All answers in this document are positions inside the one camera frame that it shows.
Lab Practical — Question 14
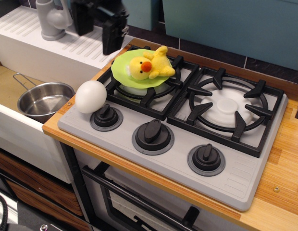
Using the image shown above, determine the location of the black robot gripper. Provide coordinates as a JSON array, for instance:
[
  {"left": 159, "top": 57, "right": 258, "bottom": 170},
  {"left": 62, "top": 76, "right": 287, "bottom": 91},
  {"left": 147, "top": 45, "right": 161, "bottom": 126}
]
[{"left": 71, "top": 0, "right": 129, "bottom": 55}]

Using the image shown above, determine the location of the yellow stuffed duck toy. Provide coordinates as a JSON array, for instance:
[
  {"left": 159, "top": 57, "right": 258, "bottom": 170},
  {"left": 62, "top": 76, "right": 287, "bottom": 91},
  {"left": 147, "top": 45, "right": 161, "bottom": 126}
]
[{"left": 129, "top": 46, "right": 175, "bottom": 80}]

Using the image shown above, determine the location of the white toy sink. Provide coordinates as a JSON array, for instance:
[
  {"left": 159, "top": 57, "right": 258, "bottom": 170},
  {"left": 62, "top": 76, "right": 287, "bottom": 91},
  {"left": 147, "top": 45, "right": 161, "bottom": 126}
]
[{"left": 0, "top": 5, "right": 135, "bottom": 184}]

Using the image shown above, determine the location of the light green plastic plate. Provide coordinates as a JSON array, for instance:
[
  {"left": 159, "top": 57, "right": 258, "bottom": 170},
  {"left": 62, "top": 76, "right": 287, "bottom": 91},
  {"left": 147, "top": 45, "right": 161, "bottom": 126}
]
[{"left": 111, "top": 49, "right": 170, "bottom": 89}]

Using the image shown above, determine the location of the white egg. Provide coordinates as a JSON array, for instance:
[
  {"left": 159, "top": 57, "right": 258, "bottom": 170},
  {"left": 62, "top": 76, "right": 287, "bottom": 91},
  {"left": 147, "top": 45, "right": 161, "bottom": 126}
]
[{"left": 75, "top": 80, "right": 107, "bottom": 114}]

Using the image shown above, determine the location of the stainless steel pot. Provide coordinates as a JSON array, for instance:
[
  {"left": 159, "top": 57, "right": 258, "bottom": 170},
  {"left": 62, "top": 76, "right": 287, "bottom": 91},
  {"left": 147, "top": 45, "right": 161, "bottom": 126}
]
[{"left": 17, "top": 82, "right": 75, "bottom": 124}]

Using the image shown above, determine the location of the grey toy faucet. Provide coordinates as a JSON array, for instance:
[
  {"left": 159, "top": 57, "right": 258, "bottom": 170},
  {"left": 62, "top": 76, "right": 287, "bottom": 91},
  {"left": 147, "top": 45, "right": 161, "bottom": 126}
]
[{"left": 36, "top": 0, "right": 73, "bottom": 41}]

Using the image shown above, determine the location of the black left burner grate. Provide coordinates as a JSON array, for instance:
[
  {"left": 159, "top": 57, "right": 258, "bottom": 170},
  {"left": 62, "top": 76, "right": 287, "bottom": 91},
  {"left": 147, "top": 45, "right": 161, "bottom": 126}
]
[{"left": 97, "top": 55, "right": 199, "bottom": 121}]

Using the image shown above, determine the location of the black burner grate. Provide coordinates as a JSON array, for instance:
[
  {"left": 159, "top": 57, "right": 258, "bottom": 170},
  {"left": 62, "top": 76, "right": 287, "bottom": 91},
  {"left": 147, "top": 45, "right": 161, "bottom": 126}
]
[
  {"left": 97, "top": 55, "right": 199, "bottom": 121},
  {"left": 167, "top": 67, "right": 287, "bottom": 157}
]

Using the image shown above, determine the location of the black left stove knob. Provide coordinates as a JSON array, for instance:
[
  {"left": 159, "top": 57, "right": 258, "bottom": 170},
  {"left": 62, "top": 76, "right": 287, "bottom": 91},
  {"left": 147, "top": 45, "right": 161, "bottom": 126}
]
[{"left": 90, "top": 103, "right": 123, "bottom": 132}]

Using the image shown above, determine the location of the black stove knob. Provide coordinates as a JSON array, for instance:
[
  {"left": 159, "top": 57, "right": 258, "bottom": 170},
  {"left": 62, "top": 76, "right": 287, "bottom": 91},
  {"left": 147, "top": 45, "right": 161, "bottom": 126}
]
[
  {"left": 132, "top": 119, "right": 174, "bottom": 155},
  {"left": 187, "top": 144, "right": 226, "bottom": 177},
  {"left": 90, "top": 103, "right": 123, "bottom": 132}
]

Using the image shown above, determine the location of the black middle stove knob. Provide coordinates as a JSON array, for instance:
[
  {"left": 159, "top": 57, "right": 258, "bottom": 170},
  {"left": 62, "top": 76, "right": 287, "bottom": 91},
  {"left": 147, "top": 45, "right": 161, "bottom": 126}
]
[{"left": 132, "top": 119, "right": 174, "bottom": 155}]

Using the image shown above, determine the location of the grey toy stove top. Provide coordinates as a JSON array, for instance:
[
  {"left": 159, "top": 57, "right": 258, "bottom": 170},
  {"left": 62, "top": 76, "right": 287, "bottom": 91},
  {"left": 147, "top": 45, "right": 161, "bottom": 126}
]
[{"left": 58, "top": 46, "right": 288, "bottom": 211}]

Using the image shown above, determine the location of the black right burner grate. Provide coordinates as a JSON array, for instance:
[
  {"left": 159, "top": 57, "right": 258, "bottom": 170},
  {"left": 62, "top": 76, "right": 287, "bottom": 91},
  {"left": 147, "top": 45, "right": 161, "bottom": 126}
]
[{"left": 167, "top": 67, "right": 287, "bottom": 157}]

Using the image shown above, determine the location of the black right stove knob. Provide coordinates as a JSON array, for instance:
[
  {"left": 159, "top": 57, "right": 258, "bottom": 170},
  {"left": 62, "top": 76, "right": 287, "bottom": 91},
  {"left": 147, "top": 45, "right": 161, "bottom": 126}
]
[{"left": 187, "top": 144, "right": 226, "bottom": 177}]

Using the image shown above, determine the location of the wooden drawer front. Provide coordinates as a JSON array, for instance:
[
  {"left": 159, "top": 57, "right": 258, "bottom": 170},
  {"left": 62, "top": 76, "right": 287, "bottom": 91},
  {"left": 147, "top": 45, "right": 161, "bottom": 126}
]
[{"left": 0, "top": 148, "right": 83, "bottom": 216}]

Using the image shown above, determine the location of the toy oven door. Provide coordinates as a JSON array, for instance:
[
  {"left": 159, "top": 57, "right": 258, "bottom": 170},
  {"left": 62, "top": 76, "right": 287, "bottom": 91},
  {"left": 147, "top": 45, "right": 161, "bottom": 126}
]
[{"left": 82, "top": 162, "right": 241, "bottom": 231}]

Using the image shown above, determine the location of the black oven door handle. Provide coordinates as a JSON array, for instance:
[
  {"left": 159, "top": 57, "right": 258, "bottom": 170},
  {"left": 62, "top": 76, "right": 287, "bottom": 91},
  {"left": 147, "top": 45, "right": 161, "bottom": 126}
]
[{"left": 82, "top": 166, "right": 199, "bottom": 231}]

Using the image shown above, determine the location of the black braided cable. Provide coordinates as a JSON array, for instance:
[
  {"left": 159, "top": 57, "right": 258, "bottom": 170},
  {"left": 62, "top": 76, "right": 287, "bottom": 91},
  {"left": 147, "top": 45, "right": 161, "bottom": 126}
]
[{"left": 0, "top": 192, "right": 9, "bottom": 231}]

